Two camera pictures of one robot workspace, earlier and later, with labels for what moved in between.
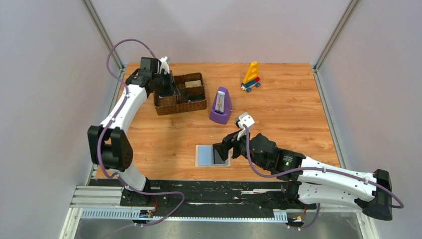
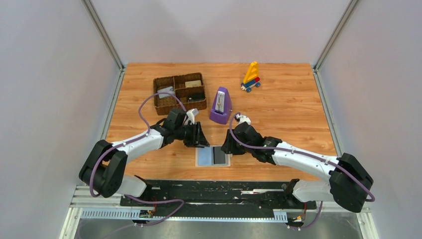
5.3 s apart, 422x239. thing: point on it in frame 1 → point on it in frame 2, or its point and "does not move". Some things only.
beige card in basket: [193, 83] does not move
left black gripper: [172, 85] → [193, 134]
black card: [217, 159] does not move
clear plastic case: [204, 157] does not move
